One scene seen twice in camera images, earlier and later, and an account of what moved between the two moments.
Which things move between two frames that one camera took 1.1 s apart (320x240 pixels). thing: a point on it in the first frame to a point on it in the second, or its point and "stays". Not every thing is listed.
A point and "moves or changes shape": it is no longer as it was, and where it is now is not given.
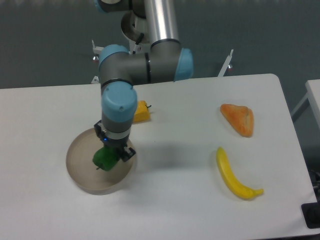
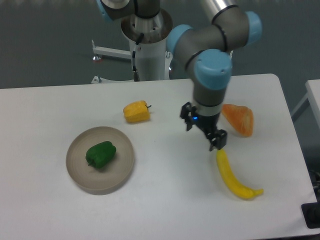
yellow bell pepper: (142, 114) stays
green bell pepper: (106, 158) moves or changes shape
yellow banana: (224, 166) stays
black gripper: (119, 145) to (209, 124)
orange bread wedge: (240, 117) stays
